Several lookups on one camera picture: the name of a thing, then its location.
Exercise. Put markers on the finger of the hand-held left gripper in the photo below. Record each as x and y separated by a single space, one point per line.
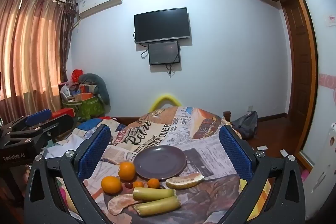
61 123
38 116

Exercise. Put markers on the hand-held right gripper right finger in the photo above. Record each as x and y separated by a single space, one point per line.
233 151

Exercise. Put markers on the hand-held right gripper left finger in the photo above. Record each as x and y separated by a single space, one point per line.
94 151

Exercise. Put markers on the pomelo wedge with rind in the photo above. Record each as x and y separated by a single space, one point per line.
183 182

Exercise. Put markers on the peeled pomelo segment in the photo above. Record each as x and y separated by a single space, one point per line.
120 204

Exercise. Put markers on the purple plate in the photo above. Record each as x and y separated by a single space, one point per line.
160 162

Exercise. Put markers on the sugarcane piece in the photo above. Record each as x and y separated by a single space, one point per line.
153 193
158 206

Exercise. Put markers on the red box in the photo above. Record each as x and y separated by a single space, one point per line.
63 112

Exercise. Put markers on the white paper piece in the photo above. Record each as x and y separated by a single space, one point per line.
261 147
283 153

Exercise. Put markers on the grey backpack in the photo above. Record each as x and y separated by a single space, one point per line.
246 125

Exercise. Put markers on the large orange with sticker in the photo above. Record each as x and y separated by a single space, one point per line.
111 184

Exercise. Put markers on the dark red cherry tomato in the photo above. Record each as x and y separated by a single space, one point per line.
128 184

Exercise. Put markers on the red bag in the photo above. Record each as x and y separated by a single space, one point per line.
77 75

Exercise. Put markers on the small tangerine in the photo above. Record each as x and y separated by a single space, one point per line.
138 184
153 183

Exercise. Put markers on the orange-brown curtain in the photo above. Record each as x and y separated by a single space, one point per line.
29 50

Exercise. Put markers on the printed blanket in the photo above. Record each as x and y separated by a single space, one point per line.
162 134

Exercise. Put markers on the pink slipper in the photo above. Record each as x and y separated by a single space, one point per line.
305 176

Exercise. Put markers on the wooden door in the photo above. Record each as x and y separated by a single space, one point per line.
299 61

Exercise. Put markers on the small black monitor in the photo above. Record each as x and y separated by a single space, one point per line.
164 53

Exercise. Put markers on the white air conditioner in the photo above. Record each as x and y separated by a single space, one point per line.
99 1

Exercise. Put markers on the white wardrobe door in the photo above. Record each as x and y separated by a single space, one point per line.
324 56

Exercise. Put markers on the wooden bed post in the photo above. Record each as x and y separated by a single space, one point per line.
227 116

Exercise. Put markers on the black wall television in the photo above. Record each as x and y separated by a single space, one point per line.
162 25

